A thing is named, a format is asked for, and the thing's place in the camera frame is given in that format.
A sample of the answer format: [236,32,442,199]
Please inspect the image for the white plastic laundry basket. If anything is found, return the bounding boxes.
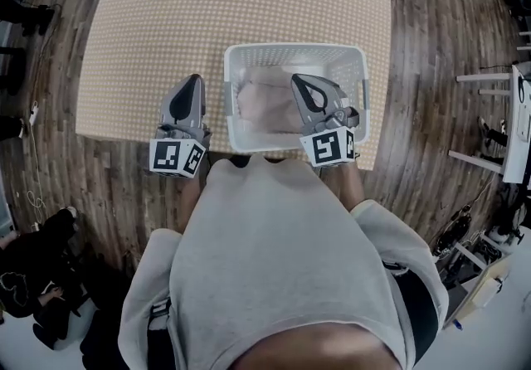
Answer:
[222,42,370,153]

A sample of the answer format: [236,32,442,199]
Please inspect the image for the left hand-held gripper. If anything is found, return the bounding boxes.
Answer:
[149,74,213,180]

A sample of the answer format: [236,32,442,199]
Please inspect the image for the white desk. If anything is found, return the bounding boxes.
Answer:
[447,63,531,186]

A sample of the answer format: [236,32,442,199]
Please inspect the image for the person's left forearm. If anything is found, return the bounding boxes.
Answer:
[178,175,209,233]

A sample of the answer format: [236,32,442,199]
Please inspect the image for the pale pink clothes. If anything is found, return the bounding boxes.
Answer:
[236,67,333,136]

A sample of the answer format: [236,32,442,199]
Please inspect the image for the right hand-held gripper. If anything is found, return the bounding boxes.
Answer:
[290,73,361,168]

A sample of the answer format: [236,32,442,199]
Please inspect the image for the black shoulder strap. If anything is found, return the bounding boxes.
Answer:
[381,260,441,363]
[147,299,173,370]

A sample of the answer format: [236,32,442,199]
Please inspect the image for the person's right forearm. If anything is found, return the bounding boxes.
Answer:
[321,160,367,212]

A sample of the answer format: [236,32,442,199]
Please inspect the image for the person's grey sweatshirt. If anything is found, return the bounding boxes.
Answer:
[118,154,452,370]

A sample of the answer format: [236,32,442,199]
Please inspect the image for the beige checkered tablecloth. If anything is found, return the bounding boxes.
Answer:
[74,0,393,173]

